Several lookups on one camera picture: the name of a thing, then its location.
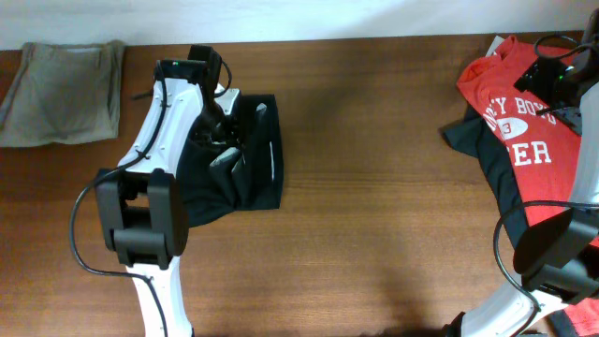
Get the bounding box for black shorts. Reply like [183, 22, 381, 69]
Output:
[176, 95, 285, 227]

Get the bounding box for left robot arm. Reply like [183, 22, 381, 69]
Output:
[93, 45, 240, 336]

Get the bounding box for red printed t-shirt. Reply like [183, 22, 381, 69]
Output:
[456, 35, 599, 337]

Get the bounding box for white paper tag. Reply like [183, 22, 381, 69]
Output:
[485, 36, 504, 57]

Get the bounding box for black garment under t-shirt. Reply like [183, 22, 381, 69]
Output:
[442, 106, 530, 249]

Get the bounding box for folded khaki shorts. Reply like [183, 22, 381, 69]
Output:
[1, 40, 125, 148]

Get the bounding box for left black cable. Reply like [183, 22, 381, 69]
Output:
[68, 58, 234, 337]

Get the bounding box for black cable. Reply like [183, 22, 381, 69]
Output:
[492, 33, 599, 337]
[68, 58, 234, 337]

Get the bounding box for right black cable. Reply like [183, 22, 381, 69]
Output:
[492, 33, 599, 337]

